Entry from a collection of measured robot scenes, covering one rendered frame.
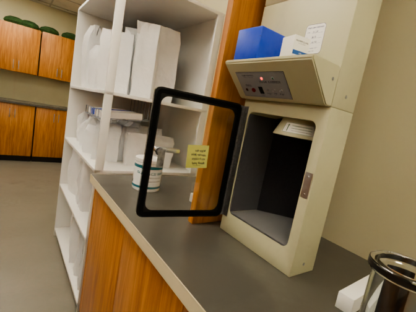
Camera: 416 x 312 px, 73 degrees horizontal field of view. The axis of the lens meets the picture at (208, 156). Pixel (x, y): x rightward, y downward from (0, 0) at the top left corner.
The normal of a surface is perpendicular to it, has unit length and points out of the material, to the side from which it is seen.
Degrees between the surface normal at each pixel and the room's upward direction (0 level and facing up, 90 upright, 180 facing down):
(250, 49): 90
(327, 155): 90
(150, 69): 96
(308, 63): 135
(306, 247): 90
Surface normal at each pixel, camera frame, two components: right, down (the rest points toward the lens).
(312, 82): -0.70, 0.64
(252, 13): 0.56, 0.22
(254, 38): -0.80, -0.07
